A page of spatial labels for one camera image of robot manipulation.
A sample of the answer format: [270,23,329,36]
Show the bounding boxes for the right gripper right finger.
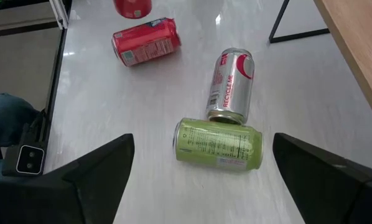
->
[272,132,372,224]

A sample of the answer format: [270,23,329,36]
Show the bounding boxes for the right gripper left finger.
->
[0,133,136,224]

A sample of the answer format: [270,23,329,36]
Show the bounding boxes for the green soda can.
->
[172,117,264,172]

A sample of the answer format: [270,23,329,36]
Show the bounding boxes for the wooden shelf with black legs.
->
[267,0,372,133]

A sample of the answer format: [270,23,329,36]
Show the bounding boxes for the person's leg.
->
[0,91,41,183]

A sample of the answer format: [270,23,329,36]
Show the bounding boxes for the silver Diet Coke can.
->
[205,47,255,125]

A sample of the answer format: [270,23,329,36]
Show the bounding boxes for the black table-level camera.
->
[1,123,47,178]

